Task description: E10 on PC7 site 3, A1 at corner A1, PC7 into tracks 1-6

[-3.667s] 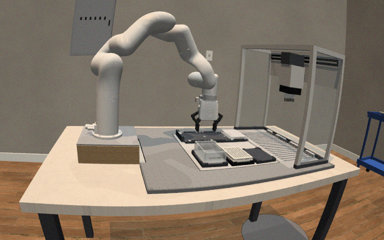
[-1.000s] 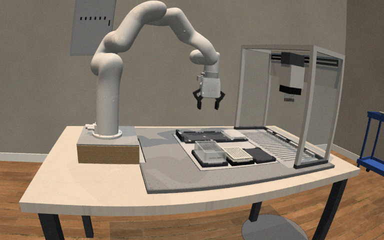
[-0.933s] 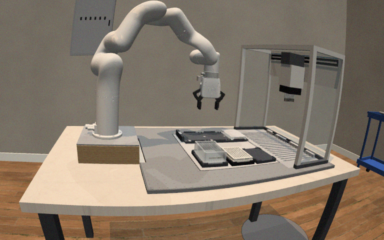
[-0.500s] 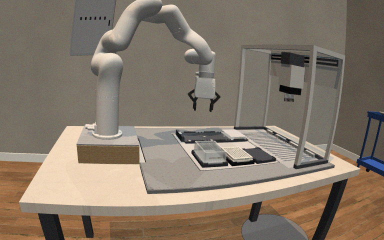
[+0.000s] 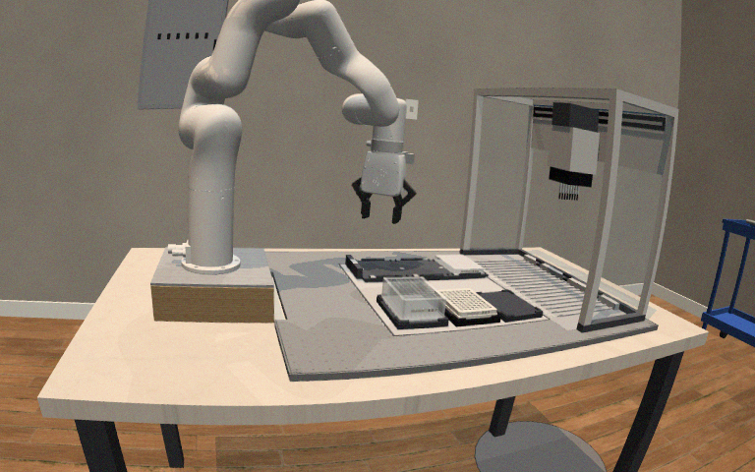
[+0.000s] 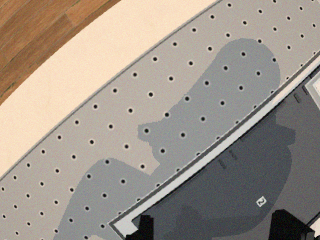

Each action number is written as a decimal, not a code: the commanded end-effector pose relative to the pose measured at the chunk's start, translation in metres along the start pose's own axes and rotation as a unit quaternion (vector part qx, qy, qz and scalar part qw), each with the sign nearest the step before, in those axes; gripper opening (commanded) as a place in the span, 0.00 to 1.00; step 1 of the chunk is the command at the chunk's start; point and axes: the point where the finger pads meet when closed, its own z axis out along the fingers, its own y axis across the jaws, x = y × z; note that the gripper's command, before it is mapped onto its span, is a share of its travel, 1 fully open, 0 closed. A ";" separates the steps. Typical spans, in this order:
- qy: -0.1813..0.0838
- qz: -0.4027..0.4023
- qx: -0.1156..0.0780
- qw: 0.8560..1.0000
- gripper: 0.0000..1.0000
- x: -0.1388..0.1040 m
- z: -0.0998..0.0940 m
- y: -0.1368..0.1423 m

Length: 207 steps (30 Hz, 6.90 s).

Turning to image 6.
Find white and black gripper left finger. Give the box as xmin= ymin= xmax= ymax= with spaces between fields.
xmin=125 ymin=215 xmax=154 ymax=240

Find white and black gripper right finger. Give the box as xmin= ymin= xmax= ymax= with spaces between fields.
xmin=268 ymin=209 xmax=320 ymax=240

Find grey flat base plate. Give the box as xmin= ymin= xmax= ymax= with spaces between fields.
xmin=0 ymin=0 xmax=320 ymax=240

